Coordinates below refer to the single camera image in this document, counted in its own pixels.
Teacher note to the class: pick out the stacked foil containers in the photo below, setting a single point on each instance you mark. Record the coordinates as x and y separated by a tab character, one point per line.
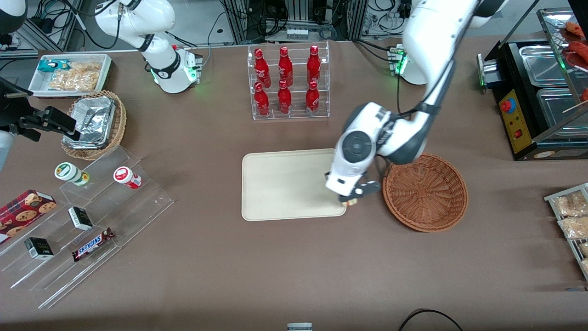
92	119

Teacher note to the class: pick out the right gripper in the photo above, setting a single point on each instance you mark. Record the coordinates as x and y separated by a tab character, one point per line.
15	113

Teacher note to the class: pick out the light wicker basket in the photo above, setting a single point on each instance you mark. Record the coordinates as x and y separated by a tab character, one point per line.
119	124

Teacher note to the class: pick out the red cookie box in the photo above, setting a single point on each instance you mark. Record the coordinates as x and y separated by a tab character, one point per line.
23	211

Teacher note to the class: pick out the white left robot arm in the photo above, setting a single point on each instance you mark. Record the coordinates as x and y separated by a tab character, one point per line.
436	37

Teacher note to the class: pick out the white power strip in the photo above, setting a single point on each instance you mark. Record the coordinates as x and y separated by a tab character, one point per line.
296	33

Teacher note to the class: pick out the triangle sandwich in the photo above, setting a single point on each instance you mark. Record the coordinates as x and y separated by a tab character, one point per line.
353	202

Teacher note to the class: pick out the small black carton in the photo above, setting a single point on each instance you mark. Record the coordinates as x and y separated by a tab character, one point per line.
38	248
80	218

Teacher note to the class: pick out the red lid cup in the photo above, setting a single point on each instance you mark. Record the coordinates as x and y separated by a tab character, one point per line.
126	176

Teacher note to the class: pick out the teal snack packet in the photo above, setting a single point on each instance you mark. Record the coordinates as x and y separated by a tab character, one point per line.
50	65

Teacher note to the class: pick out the green lid cup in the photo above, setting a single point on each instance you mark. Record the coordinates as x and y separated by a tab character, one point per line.
69	173

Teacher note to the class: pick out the metal snack tray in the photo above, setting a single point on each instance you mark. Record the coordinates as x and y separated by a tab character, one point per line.
551	198

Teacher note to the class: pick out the small grey white device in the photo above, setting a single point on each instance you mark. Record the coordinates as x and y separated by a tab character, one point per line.
299	327

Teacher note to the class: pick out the round brown wicker basket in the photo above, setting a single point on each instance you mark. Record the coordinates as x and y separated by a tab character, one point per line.
427	193

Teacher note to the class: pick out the clear nut packet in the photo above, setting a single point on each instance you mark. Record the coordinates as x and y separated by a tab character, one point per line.
572	204
574	227

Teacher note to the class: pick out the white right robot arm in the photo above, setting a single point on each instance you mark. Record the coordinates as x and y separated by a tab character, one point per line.
156	46

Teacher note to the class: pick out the white rectangular snack bin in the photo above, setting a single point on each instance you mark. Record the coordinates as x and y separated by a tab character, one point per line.
36	87

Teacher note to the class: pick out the cream plastic tray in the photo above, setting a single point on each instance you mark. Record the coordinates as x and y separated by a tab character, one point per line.
285	184

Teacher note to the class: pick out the clear acrylic bottle rack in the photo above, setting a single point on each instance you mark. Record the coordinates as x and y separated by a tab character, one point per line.
296	41

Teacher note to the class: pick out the brown Snickers bar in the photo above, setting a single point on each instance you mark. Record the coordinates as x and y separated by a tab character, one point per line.
92	245

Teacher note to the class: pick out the black food warmer yellow panel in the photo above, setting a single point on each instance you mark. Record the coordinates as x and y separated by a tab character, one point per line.
519	115

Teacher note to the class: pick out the red cola bottle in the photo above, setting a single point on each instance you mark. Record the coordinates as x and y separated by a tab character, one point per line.
262	69
312	97
285	68
313	64
284	99
262	101

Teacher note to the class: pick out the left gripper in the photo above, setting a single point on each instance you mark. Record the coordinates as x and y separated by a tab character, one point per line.
343	198

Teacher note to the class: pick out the clear bag of chips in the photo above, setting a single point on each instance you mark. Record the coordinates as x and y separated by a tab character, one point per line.
78	78

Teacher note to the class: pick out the steel warmer pan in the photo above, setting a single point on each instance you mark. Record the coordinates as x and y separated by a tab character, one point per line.
542	64
558	110

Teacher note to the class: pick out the clear acrylic stepped shelf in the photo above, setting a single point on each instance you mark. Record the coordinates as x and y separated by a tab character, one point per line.
138	207

